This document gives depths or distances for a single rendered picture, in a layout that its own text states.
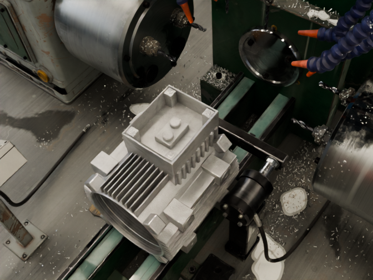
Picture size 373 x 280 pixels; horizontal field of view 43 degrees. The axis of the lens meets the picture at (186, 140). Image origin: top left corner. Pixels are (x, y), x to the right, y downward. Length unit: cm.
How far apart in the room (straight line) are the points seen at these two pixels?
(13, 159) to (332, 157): 53
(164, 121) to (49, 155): 47
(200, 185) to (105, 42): 36
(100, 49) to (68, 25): 9
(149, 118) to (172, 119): 4
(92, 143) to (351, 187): 64
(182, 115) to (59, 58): 46
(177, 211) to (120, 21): 39
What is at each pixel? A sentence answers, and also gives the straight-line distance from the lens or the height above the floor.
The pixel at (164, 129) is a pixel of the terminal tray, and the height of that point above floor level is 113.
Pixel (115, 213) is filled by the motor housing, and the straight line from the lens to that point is 88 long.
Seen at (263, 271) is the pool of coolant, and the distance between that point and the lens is 99.
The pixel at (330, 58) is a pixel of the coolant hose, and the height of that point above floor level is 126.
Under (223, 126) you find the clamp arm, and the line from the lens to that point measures 87.
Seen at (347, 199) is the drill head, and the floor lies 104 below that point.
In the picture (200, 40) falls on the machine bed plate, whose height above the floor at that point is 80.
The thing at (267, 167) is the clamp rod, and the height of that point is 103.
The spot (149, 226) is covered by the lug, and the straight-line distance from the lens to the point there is 72.
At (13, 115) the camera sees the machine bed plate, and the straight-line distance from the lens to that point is 129.
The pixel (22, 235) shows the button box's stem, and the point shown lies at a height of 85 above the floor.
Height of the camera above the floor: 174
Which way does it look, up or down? 55 degrees down
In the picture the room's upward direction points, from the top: 6 degrees counter-clockwise
